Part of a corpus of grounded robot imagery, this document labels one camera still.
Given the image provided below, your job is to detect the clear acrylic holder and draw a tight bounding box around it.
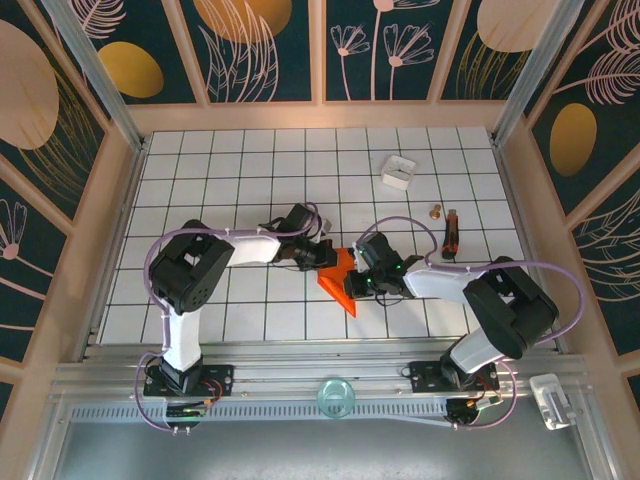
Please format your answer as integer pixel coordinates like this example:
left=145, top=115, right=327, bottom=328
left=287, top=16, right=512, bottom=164
left=529, top=372, right=581, bottom=432

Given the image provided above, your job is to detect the black controller board with wires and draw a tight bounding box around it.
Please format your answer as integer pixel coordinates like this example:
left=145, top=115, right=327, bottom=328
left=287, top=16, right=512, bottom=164
left=446, top=397, right=504, bottom=429
left=164, top=399, right=211, bottom=434

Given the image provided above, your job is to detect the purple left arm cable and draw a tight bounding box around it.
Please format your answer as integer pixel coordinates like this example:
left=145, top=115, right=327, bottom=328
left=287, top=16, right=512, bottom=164
left=136, top=201, right=322, bottom=434

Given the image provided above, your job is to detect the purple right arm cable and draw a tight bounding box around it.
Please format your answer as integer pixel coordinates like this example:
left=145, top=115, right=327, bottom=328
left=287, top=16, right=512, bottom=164
left=359, top=216, right=587, bottom=432

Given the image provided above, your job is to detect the white square container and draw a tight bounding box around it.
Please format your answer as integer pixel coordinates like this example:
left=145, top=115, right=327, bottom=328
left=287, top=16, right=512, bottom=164
left=379, top=154, right=417, bottom=192

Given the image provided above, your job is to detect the aluminium frame post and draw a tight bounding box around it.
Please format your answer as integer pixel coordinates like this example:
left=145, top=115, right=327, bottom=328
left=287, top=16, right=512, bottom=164
left=39, top=0, right=149, bottom=154
left=492, top=0, right=601, bottom=146

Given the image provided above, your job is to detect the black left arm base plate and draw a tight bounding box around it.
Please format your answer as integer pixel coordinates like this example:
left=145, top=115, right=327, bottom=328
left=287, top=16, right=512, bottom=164
left=143, top=363, right=236, bottom=399

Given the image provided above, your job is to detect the clear green glass cup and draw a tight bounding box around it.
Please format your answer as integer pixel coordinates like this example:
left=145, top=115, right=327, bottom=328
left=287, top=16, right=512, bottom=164
left=317, top=377, right=356, bottom=420

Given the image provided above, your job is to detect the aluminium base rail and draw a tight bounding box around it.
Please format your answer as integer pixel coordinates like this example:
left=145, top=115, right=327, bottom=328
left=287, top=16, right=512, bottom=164
left=49, top=339, right=591, bottom=401

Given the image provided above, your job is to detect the grey slotted cable duct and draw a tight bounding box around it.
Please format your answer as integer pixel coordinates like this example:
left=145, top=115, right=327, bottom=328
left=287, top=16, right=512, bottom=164
left=69, top=399, right=451, bottom=422

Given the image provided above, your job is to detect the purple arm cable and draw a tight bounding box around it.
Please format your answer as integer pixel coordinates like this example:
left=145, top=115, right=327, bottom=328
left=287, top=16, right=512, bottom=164
left=359, top=216, right=587, bottom=432
left=136, top=201, right=322, bottom=434

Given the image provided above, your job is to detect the aluminium table side rail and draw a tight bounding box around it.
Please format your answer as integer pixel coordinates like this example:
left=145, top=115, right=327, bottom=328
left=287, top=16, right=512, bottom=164
left=74, top=144, right=149, bottom=361
left=492, top=142, right=571, bottom=354

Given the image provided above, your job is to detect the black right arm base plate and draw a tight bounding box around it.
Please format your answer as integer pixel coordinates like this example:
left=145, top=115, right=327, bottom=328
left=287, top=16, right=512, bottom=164
left=408, top=360, right=501, bottom=396

